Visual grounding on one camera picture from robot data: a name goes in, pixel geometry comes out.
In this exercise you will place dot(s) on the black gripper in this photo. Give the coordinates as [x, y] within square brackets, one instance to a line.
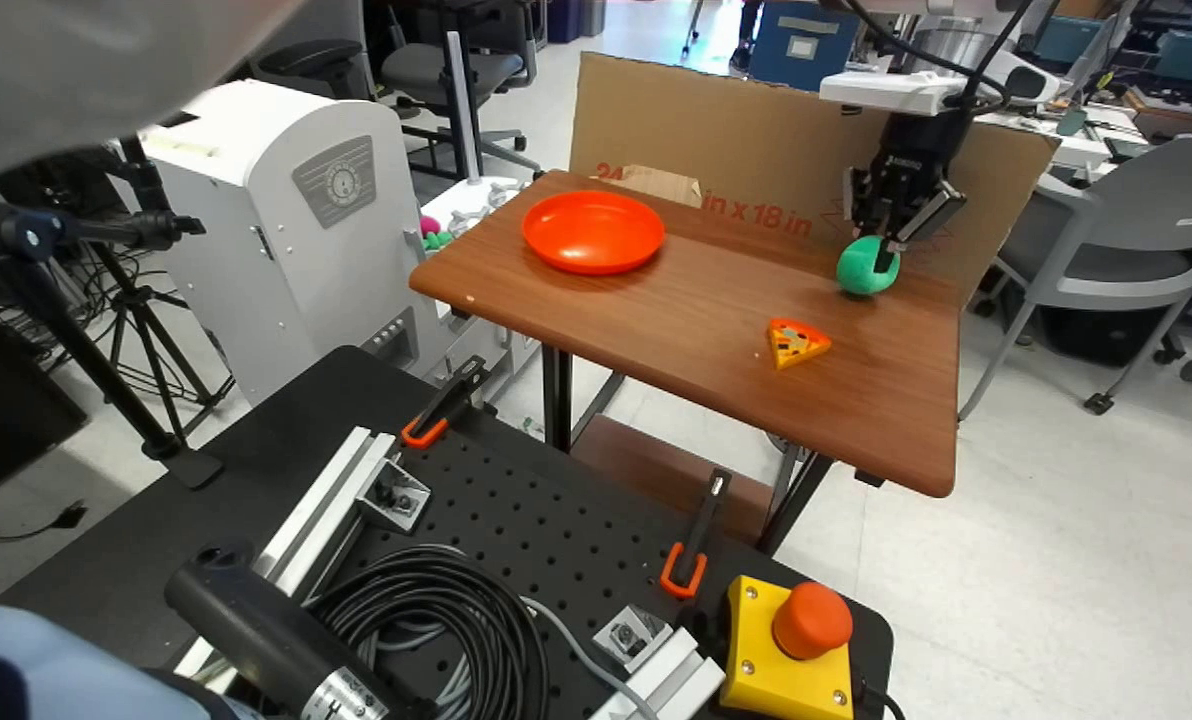
[909, 154]

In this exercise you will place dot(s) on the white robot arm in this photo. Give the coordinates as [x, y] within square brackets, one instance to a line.
[888, 90]

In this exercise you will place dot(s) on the orange plate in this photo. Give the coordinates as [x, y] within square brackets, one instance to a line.
[592, 231]

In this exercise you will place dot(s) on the orange pizza slice toy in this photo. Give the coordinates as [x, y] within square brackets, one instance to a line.
[797, 345]

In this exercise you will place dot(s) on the brown cardboard panel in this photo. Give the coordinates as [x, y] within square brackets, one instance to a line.
[741, 135]

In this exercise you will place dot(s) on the blue box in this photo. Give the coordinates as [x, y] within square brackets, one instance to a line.
[803, 40]

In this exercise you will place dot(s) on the brown wooden table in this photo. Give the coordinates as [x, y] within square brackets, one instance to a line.
[703, 320]

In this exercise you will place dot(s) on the grey chair with wheels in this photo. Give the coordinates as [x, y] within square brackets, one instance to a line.
[1131, 227]

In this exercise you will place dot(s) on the white container colourful toys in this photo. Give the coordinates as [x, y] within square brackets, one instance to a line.
[471, 205]

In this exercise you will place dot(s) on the yellow emergency stop button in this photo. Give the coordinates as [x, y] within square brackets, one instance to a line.
[768, 663]

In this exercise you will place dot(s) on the black perforated base board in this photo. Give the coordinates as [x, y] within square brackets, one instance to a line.
[516, 503]

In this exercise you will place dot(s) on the black office chair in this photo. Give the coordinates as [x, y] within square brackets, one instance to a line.
[451, 64]

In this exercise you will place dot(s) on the aluminium extrusion bar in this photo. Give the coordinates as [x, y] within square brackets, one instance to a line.
[660, 672]
[331, 503]

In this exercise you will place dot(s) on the white machine housing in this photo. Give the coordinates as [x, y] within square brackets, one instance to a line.
[289, 264]

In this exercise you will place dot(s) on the black cylinder metal cap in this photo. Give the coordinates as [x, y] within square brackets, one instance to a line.
[256, 627]

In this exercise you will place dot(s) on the light blue fabric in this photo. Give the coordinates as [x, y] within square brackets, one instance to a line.
[51, 664]

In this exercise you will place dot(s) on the black camera tripod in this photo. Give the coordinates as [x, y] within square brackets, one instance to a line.
[116, 305]

